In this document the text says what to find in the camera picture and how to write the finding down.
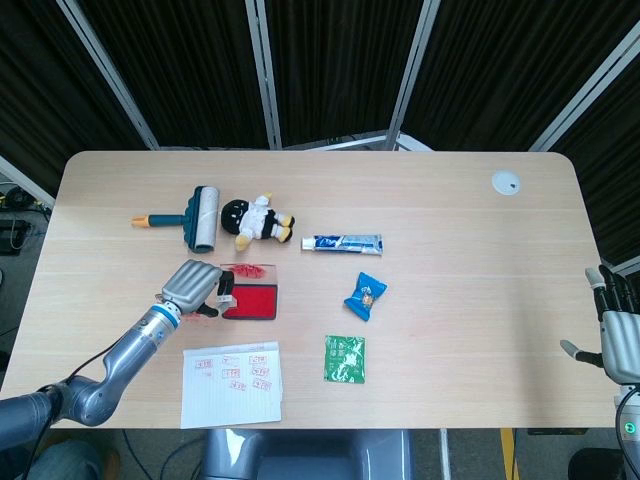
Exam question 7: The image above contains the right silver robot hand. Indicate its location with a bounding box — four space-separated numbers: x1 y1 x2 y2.
559 265 640 385

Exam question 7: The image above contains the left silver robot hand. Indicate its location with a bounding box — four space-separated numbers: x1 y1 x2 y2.
160 258 236 319

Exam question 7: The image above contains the teal lint roller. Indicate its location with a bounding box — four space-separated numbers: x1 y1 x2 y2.
131 185 222 254

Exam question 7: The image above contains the red ink pad case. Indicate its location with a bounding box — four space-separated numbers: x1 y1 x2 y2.
219 260 280 322

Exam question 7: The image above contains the black and white plush toy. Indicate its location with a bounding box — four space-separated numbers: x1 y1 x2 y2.
220 191 296 252

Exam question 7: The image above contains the lined paper notebook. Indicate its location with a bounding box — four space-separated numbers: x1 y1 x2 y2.
179 341 284 430

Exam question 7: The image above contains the blue and white toothpaste tube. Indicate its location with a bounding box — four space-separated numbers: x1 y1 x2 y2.
300 233 385 257

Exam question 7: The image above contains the green tea packet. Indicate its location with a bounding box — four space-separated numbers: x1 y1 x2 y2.
323 334 367 385

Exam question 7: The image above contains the blue snack packet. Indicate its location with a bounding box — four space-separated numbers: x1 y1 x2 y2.
342 271 389 322

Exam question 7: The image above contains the black electronics box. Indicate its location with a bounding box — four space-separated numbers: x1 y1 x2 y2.
0 218 32 257

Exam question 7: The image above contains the white round table grommet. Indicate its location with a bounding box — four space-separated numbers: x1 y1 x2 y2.
490 170 521 196

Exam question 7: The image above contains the grey robot torso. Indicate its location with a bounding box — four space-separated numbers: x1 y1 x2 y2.
199 428 416 480

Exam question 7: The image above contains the white partition base bar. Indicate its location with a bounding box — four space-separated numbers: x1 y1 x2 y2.
282 130 436 151

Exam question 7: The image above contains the white partition post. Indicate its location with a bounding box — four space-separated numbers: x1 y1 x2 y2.
0 154 56 207
243 0 284 150
528 34 640 152
54 0 161 150
387 0 442 149

